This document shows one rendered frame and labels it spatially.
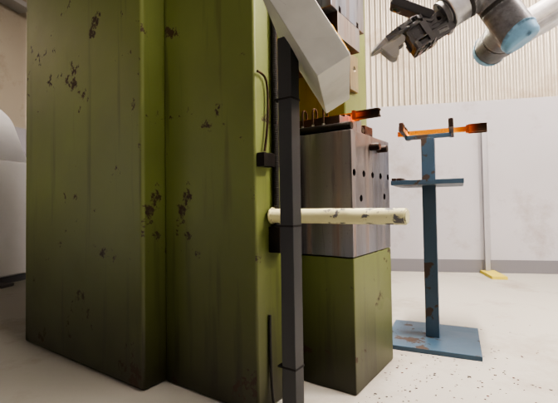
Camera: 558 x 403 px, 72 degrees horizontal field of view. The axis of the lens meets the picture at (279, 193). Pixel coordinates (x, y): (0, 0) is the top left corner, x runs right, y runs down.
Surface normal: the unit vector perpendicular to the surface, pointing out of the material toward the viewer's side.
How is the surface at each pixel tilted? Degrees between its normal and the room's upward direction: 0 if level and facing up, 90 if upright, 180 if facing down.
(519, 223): 90
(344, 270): 90
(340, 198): 90
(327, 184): 90
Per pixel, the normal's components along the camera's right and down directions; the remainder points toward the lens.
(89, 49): -0.58, -0.01
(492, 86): -0.19, -0.03
